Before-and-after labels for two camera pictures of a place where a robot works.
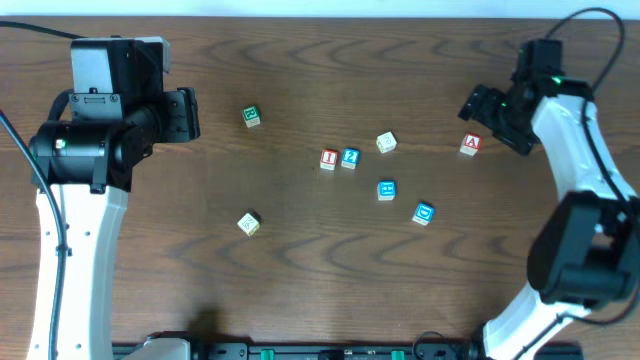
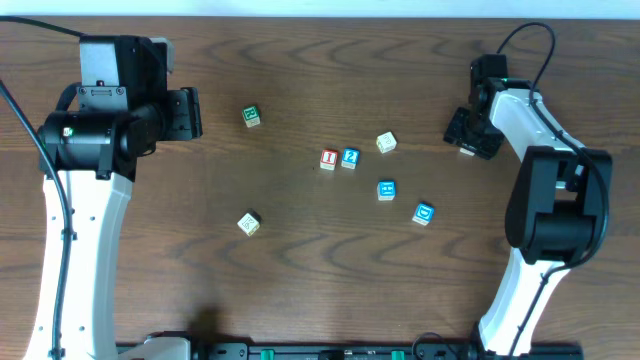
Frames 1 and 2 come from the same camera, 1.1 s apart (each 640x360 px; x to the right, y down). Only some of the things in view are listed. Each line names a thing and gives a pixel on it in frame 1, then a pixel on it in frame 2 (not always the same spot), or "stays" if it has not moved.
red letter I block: (328, 159) stays
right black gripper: (480, 104) → (470, 135)
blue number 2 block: (350, 157) stays
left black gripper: (181, 115) stays
